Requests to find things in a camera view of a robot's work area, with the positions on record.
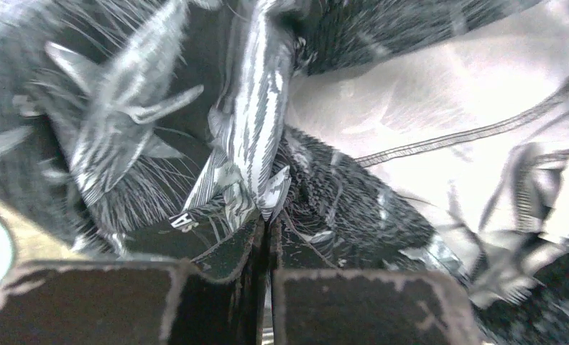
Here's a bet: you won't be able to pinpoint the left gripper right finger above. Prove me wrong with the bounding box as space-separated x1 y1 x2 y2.
271 216 481 344

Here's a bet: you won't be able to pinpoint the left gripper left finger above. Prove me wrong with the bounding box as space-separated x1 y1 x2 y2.
0 221 266 344

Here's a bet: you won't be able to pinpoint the dark leaf print shorts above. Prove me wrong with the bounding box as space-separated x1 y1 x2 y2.
0 1 569 344

